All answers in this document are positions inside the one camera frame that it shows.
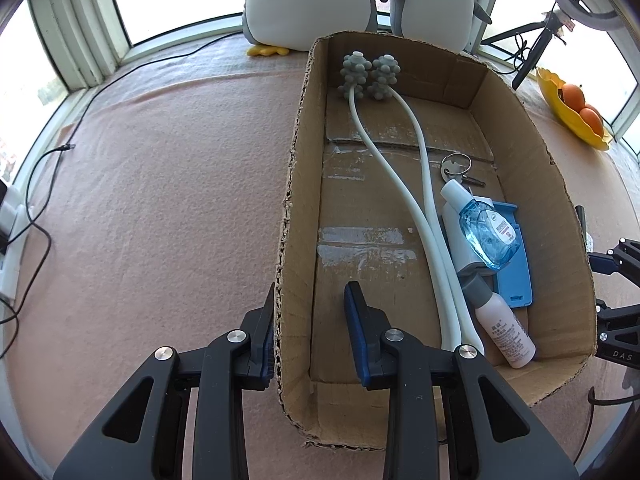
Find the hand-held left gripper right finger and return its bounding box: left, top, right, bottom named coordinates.
left=344, top=281, right=578, bottom=480

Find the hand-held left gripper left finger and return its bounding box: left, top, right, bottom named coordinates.
left=52, top=282, right=277, bottom=480

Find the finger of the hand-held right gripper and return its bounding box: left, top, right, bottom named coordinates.
left=595, top=299, right=640, bottom=335
left=587, top=238, right=640, bottom=277

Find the blue plastic tray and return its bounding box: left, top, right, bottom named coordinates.
left=479, top=199, right=534, bottom=309

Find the white bottle with grey cap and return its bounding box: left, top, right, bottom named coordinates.
left=460, top=274, right=537, bottom=370

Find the cardboard box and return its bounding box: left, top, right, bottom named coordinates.
left=275, top=30, right=599, bottom=450

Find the blue eye drop bottle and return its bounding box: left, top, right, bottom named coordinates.
left=441, top=179, right=522, bottom=274

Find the metal key ring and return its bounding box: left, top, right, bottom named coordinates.
left=440, top=152, right=487, bottom=187

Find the white neck massager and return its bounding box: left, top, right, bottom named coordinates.
left=340, top=51, right=487, bottom=357

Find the orange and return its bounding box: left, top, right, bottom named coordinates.
left=560, top=83, right=586, bottom=110
left=580, top=104, right=605, bottom=137

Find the yellow leaf-shaped bowl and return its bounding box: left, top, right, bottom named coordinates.
left=536, top=67, right=614, bottom=151

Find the black tripod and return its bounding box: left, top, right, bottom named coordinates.
left=479, top=10, right=568, bottom=92

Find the small penguin plush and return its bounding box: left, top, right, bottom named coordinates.
left=376, top=0, right=493, bottom=55

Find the large penguin plush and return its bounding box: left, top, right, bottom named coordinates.
left=228, top=0, right=403, bottom=57

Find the black cable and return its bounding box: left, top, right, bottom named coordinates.
left=25, top=32, right=243, bottom=241

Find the white window frame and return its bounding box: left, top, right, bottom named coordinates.
left=0, top=0, right=640, bottom=156

